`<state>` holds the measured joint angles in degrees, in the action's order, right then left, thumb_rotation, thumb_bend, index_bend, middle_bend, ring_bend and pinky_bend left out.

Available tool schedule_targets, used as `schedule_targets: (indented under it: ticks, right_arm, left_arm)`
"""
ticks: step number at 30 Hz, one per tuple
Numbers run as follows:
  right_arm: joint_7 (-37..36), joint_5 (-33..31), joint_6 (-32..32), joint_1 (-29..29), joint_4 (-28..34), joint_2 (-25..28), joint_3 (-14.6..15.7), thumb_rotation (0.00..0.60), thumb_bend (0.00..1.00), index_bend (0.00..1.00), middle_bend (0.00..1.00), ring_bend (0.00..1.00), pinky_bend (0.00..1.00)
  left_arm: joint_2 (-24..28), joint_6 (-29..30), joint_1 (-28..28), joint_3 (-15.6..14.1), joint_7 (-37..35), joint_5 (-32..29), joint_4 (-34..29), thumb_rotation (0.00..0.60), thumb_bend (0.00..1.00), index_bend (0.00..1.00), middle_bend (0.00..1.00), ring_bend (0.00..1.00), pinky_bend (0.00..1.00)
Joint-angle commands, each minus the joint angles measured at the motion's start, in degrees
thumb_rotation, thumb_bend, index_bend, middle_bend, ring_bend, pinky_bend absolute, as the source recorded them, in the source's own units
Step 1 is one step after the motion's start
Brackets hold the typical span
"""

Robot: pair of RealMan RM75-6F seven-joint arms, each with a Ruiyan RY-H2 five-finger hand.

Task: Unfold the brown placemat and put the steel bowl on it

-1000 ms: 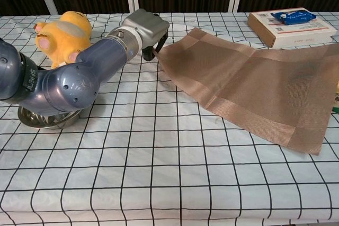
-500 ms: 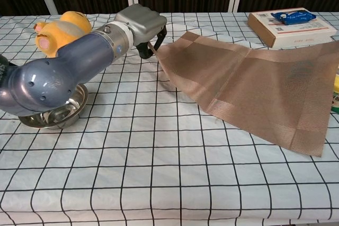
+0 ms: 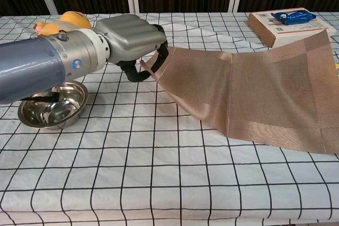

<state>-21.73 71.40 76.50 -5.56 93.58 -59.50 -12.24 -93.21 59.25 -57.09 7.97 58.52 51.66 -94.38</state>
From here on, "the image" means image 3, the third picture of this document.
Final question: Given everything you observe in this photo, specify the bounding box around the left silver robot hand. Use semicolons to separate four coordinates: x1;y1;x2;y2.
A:
93;15;170;83

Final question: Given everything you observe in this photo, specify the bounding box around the stainless steel bowl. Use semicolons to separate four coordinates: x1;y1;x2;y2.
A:
17;79;88;130

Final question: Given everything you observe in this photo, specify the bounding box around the brown woven placemat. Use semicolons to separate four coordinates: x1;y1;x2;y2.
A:
139;29;339;155

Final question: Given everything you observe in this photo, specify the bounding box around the yellow plush duck toy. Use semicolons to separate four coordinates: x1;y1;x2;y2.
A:
33;11;93;38

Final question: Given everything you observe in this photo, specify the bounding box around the white black-checked tablecloth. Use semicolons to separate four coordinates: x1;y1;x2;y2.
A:
0;11;339;226

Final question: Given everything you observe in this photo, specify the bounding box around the white cardboard box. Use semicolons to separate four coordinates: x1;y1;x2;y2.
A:
247;7;334;49

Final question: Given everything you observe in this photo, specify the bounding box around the blue snack packet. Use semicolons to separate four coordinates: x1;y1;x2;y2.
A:
270;10;317;26

